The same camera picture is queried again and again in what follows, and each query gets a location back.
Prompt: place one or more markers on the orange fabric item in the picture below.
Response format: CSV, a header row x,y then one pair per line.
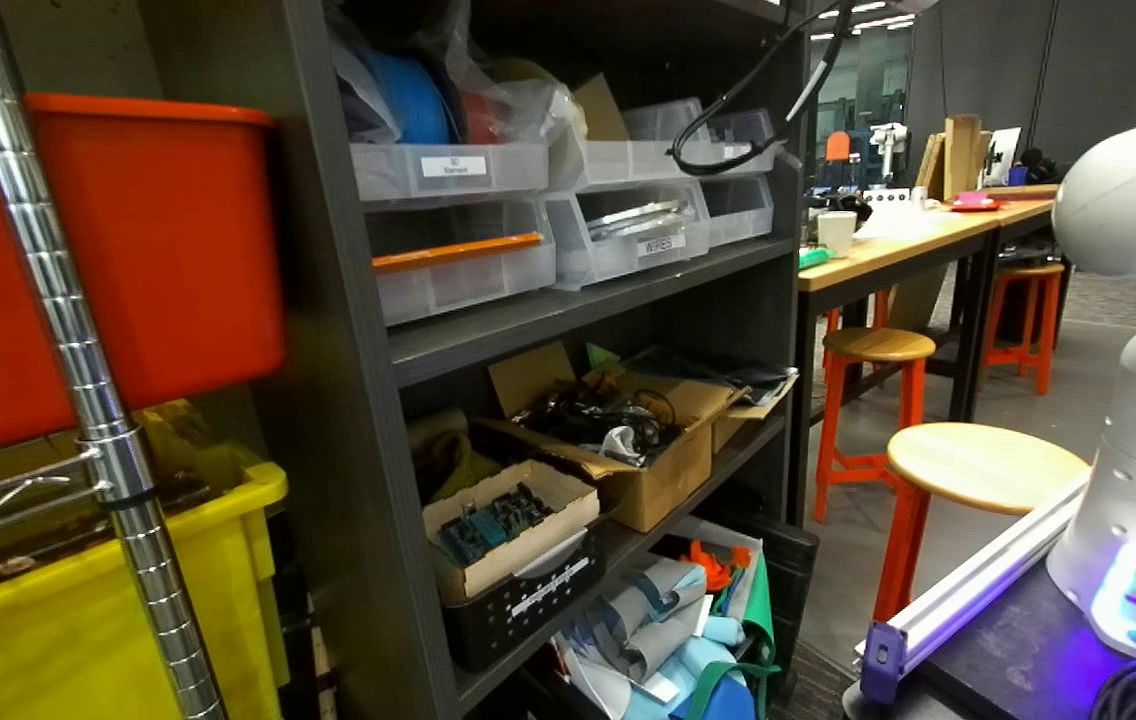
x,y
718,561

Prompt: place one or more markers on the wooden stool orange legs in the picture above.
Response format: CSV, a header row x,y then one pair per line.
x,y
883,345
1029,268
991,460

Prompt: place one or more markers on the shiny silver part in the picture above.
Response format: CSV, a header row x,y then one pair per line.
x,y
623,445

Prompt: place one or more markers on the clear plastic storage bin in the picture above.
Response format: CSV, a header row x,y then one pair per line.
x,y
744,151
628,261
460,288
634,162
739,212

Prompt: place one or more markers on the open cardboard box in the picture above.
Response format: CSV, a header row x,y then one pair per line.
x,y
663,486

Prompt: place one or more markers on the brown paper wrap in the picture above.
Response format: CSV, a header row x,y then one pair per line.
x,y
450,460

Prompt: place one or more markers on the clear packaged parts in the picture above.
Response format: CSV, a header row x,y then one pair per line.
x,y
642,223

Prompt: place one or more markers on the orange rod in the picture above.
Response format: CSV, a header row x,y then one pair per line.
x,y
454,251

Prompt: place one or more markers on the dark teal parts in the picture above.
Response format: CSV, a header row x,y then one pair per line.
x,y
495,523

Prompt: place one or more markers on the flat cardboard tray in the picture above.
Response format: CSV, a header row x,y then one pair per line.
x,y
751,413

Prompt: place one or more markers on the white cardboard box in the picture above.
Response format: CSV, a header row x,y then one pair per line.
x,y
531,565

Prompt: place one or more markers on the dark grey shelf unit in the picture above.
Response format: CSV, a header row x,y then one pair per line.
x,y
330,400

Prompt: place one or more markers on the yellowish plastic bag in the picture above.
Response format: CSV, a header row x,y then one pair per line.
x,y
520,113

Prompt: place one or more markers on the brown cardboard piece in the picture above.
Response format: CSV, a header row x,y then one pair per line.
x,y
598,105

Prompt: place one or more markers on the clear bin white label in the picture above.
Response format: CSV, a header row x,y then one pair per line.
x,y
395,173

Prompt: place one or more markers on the black plastic crate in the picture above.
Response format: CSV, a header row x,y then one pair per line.
x,y
520,624

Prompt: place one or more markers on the green packet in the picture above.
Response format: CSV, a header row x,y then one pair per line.
x,y
817,254

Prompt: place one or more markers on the grey white fabric bag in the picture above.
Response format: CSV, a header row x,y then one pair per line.
x,y
648,622

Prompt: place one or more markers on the white mug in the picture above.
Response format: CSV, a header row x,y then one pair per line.
x,y
836,228

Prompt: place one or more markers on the blue roll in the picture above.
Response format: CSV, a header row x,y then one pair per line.
x,y
411,96

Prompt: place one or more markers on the teal blue bag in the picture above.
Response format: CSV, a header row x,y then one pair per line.
x,y
731,665

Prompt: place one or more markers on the small orange object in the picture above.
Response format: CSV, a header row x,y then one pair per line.
x,y
836,146

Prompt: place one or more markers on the wooden work table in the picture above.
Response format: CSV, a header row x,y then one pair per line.
x,y
943,226

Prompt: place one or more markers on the orange plastic bin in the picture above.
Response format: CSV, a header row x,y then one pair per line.
x,y
168,265

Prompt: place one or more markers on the pink flat object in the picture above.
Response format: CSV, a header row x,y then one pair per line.
x,y
973,201

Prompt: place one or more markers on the wooden block stand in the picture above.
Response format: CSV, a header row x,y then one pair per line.
x,y
953,153

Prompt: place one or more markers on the white laptop screen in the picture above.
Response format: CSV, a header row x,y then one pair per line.
x,y
1001,151

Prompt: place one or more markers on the long wooden plank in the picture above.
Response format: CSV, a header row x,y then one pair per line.
x,y
1025,189

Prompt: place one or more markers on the chrome rack pole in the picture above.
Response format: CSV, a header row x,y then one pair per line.
x,y
73,334

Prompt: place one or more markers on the seated person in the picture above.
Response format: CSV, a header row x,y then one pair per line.
x,y
1035,167

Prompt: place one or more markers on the yellow plastic bin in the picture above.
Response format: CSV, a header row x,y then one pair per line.
x,y
50,655

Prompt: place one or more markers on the purple rail end bracket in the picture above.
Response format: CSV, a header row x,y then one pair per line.
x,y
883,665

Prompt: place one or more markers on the aluminium extrusion rail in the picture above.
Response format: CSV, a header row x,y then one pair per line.
x,y
983,572

